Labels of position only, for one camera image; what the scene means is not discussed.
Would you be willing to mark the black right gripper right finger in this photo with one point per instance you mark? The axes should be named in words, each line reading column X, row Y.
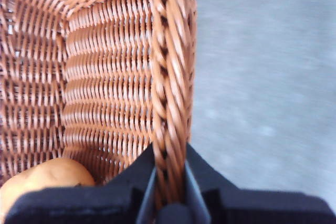
column 202, row 174

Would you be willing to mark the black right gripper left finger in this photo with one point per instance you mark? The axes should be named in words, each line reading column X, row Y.
column 139, row 174

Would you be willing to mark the brown potato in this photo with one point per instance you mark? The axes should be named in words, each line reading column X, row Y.
column 44, row 174

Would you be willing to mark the brown woven wicker basket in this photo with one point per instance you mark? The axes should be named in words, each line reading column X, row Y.
column 105, row 77

